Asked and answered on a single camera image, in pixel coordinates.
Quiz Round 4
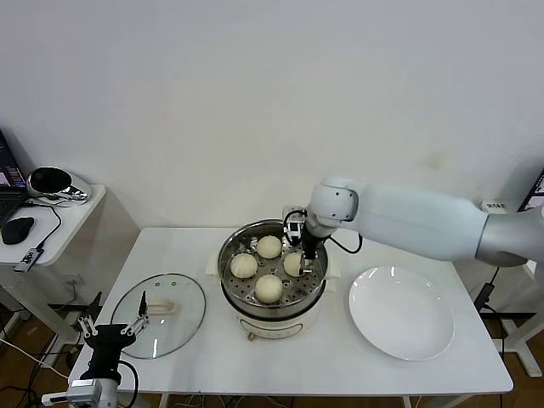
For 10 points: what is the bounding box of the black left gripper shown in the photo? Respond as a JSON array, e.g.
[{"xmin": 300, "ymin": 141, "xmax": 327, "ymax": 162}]
[{"xmin": 76, "ymin": 290, "xmax": 150, "ymax": 380}]

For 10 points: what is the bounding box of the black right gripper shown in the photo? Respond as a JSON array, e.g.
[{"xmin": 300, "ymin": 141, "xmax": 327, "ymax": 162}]
[{"xmin": 298, "ymin": 229, "xmax": 320, "ymax": 278}]

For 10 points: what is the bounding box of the white steamed baozi bun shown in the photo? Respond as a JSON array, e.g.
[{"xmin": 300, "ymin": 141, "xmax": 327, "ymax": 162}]
[
  {"xmin": 229, "ymin": 253, "xmax": 258, "ymax": 280},
  {"xmin": 282, "ymin": 251, "xmax": 305, "ymax": 277},
  {"xmin": 253, "ymin": 274, "xmax": 285, "ymax": 303},
  {"xmin": 256, "ymin": 235, "xmax": 283, "ymax": 259}
]

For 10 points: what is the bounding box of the round glass pot lid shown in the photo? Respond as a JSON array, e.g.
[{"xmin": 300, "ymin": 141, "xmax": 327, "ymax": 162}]
[{"xmin": 110, "ymin": 272, "xmax": 208, "ymax": 360}]

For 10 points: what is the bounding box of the perforated steel steamer basket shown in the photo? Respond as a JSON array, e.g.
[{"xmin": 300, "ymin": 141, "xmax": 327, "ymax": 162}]
[{"xmin": 218, "ymin": 218, "xmax": 331, "ymax": 318}]

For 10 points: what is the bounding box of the cream electric cooker base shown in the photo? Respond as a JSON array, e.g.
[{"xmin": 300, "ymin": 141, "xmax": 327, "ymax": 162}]
[{"xmin": 206, "ymin": 250, "xmax": 343, "ymax": 343}]

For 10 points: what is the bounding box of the large white plate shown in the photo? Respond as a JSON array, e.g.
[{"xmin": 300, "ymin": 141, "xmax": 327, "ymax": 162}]
[{"xmin": 348, "ymin": 266, "xmax": 456, "ymax": 362}]

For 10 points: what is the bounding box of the small grey usb hub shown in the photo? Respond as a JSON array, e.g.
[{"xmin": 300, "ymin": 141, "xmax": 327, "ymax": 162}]
[{"xmin": 14, "ymin": 246, "xmax": 45, "ymax": 274}]

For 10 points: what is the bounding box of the white side table with mouse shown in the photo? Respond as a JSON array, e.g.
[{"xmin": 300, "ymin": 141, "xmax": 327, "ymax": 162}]
[{"xmin": 0, "ymin": 183, "xmax": 142, "ymax": 354}]

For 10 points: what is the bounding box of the black computer mouse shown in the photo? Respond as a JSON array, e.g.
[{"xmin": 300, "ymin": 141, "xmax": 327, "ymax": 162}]
[{"xmin": 1, "ymin": 215, "xmax": 36, "ymax": 246}]

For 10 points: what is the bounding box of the black laptop beside chrome device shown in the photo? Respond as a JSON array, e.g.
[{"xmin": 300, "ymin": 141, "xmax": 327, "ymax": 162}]
[{"xmin": 0, "ymin": 127, "xmax": 29, "ymax": 229}]

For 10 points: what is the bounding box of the black power adapter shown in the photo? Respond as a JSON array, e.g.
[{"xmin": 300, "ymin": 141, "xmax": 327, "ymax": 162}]
[{"xmin": 476, "ymin": 280, "xmax": 497, "ymax": 314}]

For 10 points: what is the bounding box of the white side table with label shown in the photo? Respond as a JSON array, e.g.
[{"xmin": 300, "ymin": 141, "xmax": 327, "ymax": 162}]
[{"xmin": 441, "ymin": 198, "xmax": 544, "ymax": 379}]

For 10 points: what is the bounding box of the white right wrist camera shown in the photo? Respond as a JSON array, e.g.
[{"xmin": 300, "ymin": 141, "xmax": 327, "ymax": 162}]
[{"xmin": 283, "ymin": 207, "xmax": 308, "ymax": 244}]

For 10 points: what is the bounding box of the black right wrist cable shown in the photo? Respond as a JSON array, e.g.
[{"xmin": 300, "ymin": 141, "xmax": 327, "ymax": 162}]
[{"xmin": 326, "ymin": 232, "xmax": 365, "ymax": 255}]

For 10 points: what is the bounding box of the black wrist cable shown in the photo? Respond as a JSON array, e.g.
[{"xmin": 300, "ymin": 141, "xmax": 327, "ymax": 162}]
[
  {"xmin": 118, "ymin": 360, "xmax": 139, "ymax": 408},
  {"xmin": 326, "ymin": 232, "xmax": 365, "ymax": 255}
]

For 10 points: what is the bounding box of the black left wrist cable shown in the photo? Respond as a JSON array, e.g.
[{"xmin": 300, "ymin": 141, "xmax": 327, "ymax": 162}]
[{"xmin": 118, "ymin": 360, "xmax": 139, "ymax": 408}]

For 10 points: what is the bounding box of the white floor cable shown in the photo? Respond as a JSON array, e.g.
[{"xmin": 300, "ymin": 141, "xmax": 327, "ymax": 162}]
[{"xmin": 0, "ymin": 337, "xmax": 71, "ymax": 380}]

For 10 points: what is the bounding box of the thin black usb cable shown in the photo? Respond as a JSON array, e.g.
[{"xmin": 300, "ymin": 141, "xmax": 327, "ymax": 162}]
[{"xmin": 23, "ymin": 199, "xmax": 64, "ymax": 252}]

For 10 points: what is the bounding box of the black laptop with white cable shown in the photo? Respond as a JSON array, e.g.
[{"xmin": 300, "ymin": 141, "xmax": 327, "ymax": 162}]
[{"xmin": 516, "ymin": 169, "xmax": 544, "ymax": 213}]

